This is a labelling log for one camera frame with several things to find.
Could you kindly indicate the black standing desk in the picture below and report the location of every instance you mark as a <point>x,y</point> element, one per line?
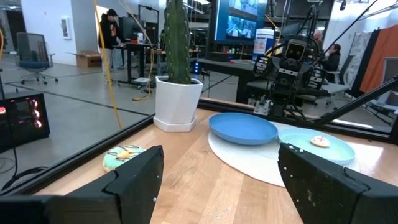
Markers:
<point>133,46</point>

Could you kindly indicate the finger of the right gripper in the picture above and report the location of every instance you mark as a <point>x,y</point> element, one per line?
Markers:
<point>261,65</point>
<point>317,78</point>

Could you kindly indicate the black work table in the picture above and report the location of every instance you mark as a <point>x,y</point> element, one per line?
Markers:
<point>230,70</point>

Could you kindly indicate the person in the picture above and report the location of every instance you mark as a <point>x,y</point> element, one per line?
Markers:
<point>332,60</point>
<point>109,34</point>

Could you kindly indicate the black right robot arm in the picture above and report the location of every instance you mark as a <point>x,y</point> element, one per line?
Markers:
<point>284,102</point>

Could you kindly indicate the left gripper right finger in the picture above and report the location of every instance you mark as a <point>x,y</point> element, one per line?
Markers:
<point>326,193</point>

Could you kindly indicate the white wall picture frame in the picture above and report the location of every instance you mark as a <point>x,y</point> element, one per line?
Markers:
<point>65,28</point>

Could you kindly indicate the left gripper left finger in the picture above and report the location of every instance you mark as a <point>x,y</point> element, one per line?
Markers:
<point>93,202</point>

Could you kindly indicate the cardboard box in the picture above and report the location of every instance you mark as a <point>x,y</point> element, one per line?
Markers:
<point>88,59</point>

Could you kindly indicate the tall green cactus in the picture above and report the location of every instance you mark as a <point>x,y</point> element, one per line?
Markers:
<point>177,40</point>

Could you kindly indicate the small white pink-sprinkled donut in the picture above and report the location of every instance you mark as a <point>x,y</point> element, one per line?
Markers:
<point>320,141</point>

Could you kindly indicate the orange panel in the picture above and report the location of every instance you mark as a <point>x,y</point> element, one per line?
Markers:
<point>381,59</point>

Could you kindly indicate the light blue plate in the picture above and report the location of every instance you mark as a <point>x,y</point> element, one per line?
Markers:
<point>335,151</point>

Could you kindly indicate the white round placemat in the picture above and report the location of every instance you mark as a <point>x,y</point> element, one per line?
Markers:
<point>248,158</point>

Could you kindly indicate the black aluminium table frame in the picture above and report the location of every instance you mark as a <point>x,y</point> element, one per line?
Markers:
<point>62,162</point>

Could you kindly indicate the mint iced striped donut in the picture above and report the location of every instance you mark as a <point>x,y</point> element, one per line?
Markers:
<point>119,157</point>

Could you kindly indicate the large display screen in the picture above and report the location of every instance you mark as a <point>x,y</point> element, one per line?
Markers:
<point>241,20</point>

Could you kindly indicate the white bucket blue lid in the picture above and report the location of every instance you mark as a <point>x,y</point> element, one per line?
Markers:
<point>263,43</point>

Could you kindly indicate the grey office chair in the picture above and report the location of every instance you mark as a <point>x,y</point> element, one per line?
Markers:
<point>32,56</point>

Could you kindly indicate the black computer tower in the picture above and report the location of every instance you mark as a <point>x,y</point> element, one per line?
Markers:
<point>21,121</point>

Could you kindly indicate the dark blue plate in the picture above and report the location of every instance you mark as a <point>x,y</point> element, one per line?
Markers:
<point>242,129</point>

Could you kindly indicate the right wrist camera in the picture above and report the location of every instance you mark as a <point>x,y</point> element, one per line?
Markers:
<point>294,51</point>

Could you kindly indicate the white hexagonal plant pot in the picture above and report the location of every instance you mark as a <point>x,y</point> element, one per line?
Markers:
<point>177,104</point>

